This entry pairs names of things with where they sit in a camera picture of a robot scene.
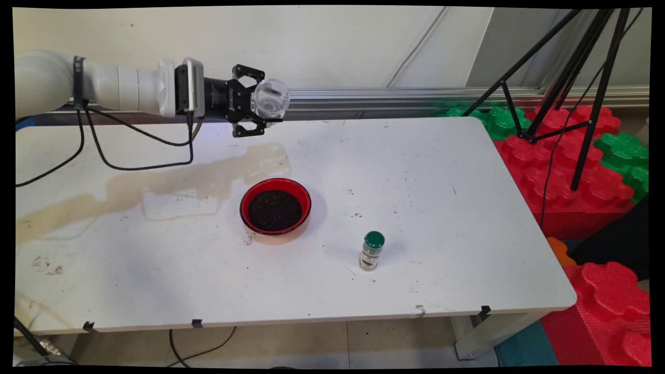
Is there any grey table leg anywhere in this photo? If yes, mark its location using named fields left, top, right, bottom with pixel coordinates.
left=455, top=312, right=541, bottom=360

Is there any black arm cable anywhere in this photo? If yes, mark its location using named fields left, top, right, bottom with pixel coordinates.
left=83, top=106, right=194, bottom=171
left=16, top=106, right=203, bottom=186

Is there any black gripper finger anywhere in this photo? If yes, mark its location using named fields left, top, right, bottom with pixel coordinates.
left=231, top=64, right=267, bottom=89
left=231, top=117, right=284, bottom=139

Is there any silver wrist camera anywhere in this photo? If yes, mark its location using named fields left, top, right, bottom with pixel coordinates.
left=174, top=58, right=205, bottom=119

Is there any large red foam block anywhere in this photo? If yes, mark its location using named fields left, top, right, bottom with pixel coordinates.
left=494, top=105, right=635, bottom=241

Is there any orange foam block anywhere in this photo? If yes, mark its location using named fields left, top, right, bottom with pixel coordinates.
left=547, top=237, right=577, bottom=268

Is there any black foam mat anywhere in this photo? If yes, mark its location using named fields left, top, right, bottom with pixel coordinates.
left=569, top=197, right=650, bottom=281

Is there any green foam block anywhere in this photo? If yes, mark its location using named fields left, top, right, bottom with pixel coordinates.
left=439, top=106, right=531, bottom=141
left=594, top=133, right=650, bottom=204

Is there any teal floor mat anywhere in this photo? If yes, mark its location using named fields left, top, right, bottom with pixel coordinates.
left=494, top=319, right=559, bottom=367

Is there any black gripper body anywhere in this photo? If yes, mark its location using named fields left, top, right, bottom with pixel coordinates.
left=203, top=77, right=256, bottom=123

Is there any red bowl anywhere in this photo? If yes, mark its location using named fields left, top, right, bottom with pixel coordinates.
left=240, top=178, right=313, bottom=245

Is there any black tripod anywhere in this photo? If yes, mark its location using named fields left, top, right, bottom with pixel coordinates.
left=461, top=8, right=632, bottom=192

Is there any aluminium wall rail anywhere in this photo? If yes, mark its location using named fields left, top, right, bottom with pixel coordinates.
left=16, top=87, right=650, bottom=125

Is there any dark seeds heap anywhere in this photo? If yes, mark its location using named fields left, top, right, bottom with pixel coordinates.
left=248, top=190, right=303, bottom=233

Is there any thin black tripod cable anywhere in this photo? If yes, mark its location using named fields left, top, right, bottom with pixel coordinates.
left=539, top=8, right=646, bottom=229

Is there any clear plastic jar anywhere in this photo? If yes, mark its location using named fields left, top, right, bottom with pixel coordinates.
left=253, top=78, right=291, bottom=119

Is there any black power cable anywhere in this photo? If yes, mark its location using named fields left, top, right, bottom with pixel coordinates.
left=169, top=326, right=237, bottom=367

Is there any spice bottle green cap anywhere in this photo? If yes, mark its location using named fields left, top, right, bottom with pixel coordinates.
left=359, top=231, right=386, bottom=272

